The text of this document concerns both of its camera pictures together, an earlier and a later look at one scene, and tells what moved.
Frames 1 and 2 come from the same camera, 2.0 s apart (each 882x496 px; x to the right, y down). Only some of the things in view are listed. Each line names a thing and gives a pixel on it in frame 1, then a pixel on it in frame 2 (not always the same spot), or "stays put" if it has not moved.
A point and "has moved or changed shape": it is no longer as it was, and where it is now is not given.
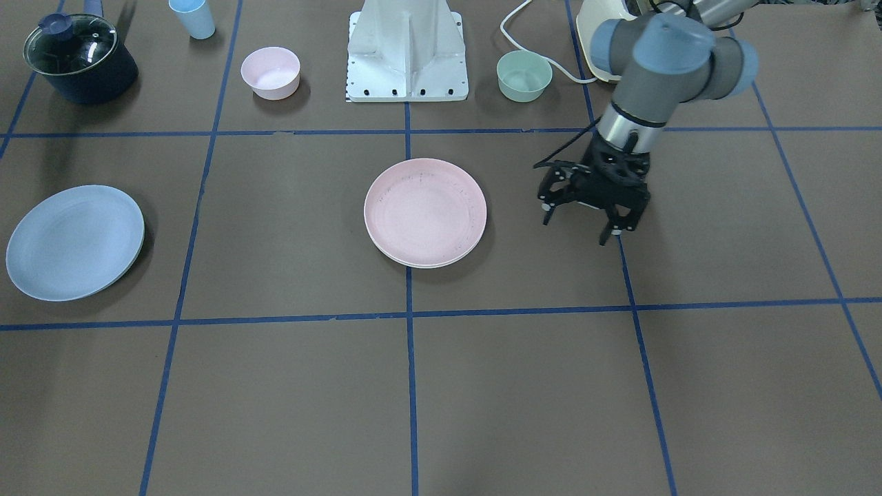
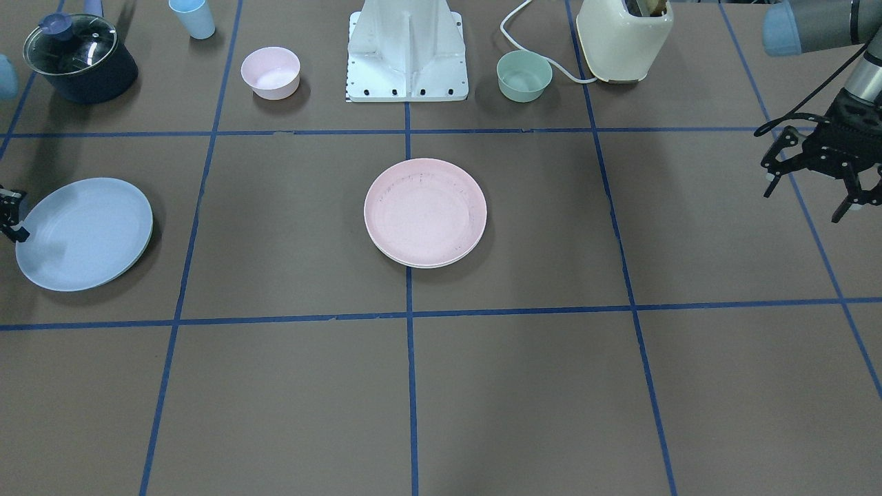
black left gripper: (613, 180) -> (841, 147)
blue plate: (74, 242) has moved or changed shape
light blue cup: (194, 16) stays put
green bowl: (522, 76) stays put
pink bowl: (272, 72) stays put
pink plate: (425, 211) stays put
